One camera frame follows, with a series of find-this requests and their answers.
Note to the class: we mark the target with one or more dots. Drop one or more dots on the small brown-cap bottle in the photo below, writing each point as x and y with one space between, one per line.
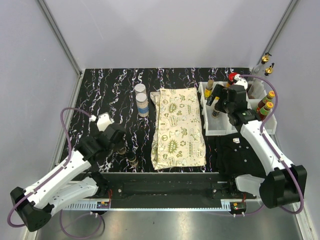
208 89

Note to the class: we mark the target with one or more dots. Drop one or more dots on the white compartment organizer bin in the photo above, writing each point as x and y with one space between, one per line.
220 126

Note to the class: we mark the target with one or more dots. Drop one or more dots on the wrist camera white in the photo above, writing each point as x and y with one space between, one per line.
238 80
102 121

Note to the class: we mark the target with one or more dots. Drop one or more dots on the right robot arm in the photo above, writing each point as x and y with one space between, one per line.
284 182

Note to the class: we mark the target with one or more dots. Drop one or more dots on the black folded shirt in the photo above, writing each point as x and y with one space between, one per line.
233 156

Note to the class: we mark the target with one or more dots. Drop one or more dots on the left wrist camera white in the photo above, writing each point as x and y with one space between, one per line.
102 121

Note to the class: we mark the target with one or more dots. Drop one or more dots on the gold-top glass oil bottle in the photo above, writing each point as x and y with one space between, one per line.
263 68

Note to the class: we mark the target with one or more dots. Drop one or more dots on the grey-lid spice jar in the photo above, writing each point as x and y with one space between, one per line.
140 88

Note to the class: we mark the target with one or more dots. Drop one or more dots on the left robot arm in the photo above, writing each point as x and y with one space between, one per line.
39 202

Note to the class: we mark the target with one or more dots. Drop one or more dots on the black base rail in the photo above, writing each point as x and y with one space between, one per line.
172 191

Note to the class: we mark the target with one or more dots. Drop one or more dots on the blue-label spice jar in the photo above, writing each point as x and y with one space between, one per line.
142 104

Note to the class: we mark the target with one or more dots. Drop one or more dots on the yellow-cap sauce bottle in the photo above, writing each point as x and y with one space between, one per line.
264 111
268 98

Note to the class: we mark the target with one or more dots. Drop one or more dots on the red-lid chili jar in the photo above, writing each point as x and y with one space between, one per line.
231 80

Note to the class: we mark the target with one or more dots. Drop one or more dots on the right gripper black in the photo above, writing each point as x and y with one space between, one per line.
219 91

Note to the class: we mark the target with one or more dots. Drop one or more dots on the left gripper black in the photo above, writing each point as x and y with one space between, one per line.
118 144

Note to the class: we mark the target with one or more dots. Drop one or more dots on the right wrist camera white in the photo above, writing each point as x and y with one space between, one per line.
238 80

